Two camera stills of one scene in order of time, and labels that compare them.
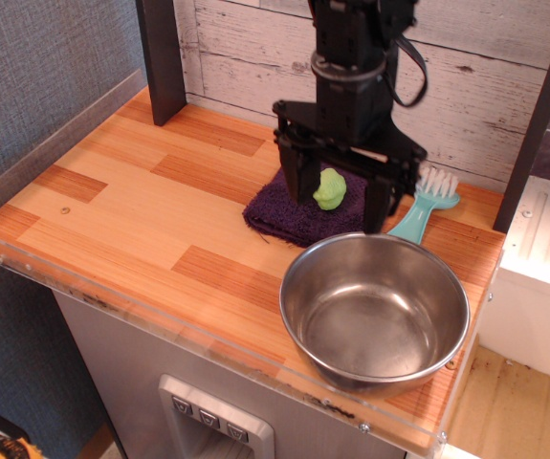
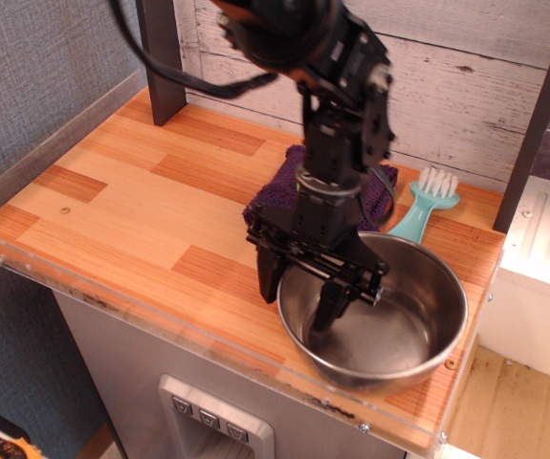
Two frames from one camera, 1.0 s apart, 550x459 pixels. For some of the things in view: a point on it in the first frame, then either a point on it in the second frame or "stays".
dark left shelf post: x=161 y=44 stays
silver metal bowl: x=374 y=315 stays
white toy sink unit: x=533 y=311 stays
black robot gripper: x=351 y=120 to x=321 y=236
